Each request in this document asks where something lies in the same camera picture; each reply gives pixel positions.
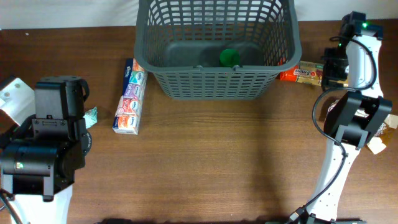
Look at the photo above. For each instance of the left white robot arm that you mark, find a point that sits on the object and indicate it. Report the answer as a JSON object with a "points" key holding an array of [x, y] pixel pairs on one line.
{"points": [[41, 152]]}

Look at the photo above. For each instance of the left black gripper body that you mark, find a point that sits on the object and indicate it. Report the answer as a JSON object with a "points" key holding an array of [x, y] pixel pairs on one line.
{"points": [[84, 134]]}

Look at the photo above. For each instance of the crumpled brown white snack bag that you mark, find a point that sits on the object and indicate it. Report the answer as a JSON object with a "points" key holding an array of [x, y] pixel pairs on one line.
{"points": [[384, 134]]}

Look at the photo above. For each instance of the green lid spice jar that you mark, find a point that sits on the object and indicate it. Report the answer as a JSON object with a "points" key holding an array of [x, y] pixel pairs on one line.
{"points": [[229, 58]]}

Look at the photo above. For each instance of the small teal tissue packet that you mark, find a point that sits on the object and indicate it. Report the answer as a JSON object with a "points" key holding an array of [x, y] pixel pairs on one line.
{"points": [[91, 117]]}

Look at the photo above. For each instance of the Kleenex tissue multipack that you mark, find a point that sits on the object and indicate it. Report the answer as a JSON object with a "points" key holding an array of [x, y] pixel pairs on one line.
{"points": [[129, 111]]}

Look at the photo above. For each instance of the spaghetti pack orange ends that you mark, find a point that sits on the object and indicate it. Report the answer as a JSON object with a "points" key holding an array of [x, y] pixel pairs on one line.
{"points": [[304, 72]]}

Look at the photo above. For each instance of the grey plastic lattice basket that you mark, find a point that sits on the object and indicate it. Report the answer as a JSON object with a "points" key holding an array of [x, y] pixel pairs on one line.
{"points": [[180, 42]]}

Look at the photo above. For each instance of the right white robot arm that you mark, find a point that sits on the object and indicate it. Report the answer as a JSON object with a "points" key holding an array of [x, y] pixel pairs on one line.
{"points": [[351, 67]]}

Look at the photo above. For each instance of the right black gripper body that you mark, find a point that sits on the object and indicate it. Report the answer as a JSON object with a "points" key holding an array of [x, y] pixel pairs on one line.
{"points": [[336, 60]]}

